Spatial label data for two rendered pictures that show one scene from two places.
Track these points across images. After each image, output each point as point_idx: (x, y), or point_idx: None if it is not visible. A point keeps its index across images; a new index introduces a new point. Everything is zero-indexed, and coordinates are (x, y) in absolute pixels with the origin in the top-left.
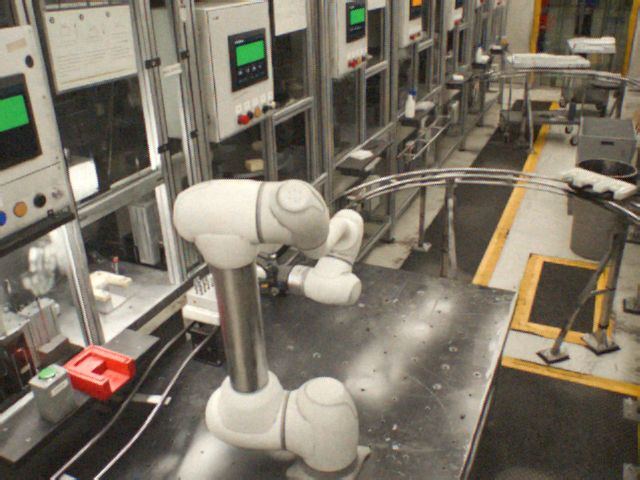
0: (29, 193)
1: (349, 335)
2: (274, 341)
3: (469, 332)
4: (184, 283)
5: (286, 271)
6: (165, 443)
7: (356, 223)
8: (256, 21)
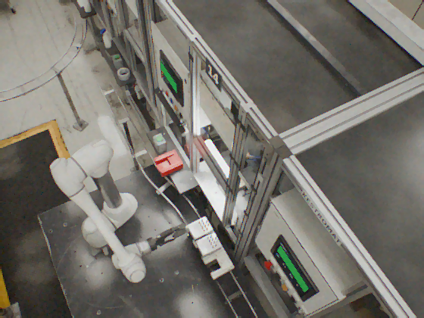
0: (179, 109)
1: (163, 307)
2: (187, 269)
3: None
4: (222, 224)
5: (148, 240)
6: (156, 194)
7: (126, 270)
8: (315, 279)
